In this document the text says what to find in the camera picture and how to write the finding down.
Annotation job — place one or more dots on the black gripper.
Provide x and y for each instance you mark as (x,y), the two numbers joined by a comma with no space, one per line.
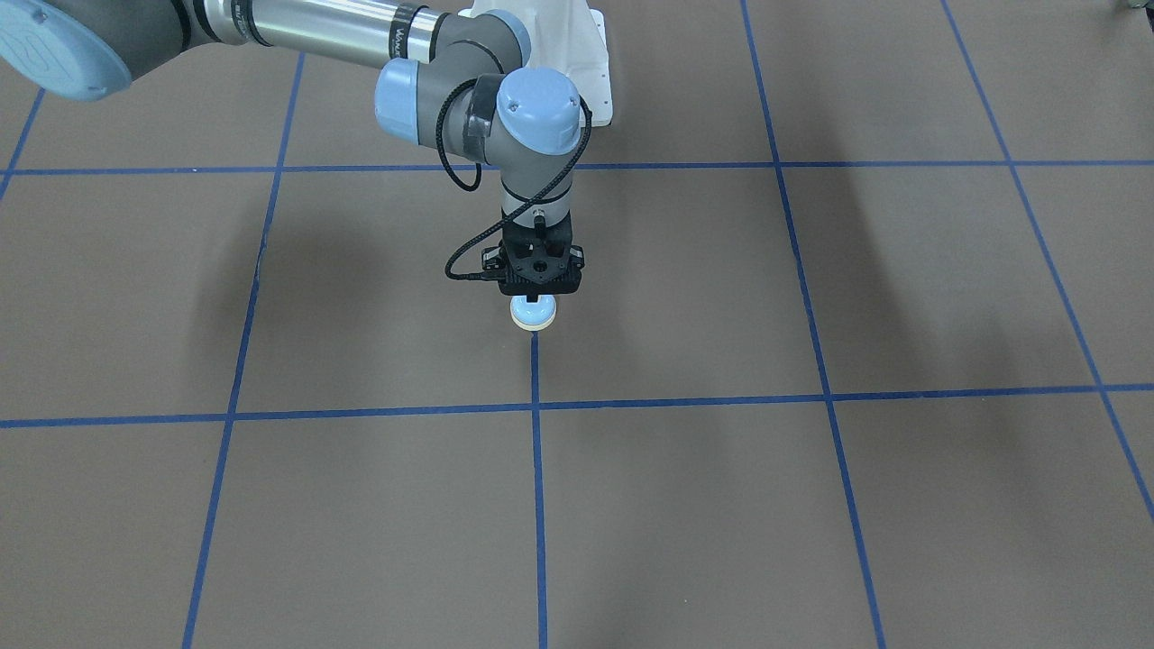
(579,261)

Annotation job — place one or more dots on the light blue call bell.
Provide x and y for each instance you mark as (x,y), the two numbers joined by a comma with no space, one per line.
(533,317)

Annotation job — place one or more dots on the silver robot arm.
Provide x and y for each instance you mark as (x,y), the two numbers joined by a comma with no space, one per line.
(461,85)

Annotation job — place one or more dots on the brown paper table mat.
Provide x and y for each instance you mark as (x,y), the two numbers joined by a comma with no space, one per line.
(862,356)

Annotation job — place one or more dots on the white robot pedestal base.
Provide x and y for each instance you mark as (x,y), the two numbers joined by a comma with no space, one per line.
(566,36)

